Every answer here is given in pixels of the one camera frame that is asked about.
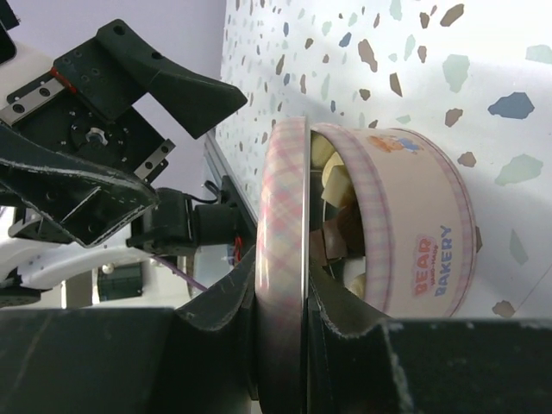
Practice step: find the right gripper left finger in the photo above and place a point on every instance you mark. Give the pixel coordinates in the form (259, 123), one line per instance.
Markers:
(198, 358)

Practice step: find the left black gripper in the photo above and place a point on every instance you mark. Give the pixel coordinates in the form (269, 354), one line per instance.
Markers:
(90, 202)

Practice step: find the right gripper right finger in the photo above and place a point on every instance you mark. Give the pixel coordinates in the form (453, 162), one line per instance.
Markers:
(362, 361)

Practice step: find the white oval chocolate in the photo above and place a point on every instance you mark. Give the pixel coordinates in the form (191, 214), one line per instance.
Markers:
(354, 276)
(321, 150)

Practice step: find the brown square chocolate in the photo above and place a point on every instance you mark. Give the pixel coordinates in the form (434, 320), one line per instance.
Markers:
(327, 244)

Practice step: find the round silver tin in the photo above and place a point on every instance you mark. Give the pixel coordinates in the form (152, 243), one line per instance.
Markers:
(418, 221)

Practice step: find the brown bar chocolate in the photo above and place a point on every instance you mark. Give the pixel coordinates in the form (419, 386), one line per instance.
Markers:
(350, 229)

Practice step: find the white cube chocolate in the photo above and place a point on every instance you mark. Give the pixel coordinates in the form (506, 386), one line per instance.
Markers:
(339, 190)

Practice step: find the round silver tin lid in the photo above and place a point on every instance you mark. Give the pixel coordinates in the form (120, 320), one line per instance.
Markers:
(281, 269)

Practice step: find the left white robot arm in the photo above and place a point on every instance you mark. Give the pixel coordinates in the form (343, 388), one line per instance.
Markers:
(36, 257)

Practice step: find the aluminium mounting rail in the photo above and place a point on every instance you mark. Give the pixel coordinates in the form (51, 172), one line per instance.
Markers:
(227, 182)

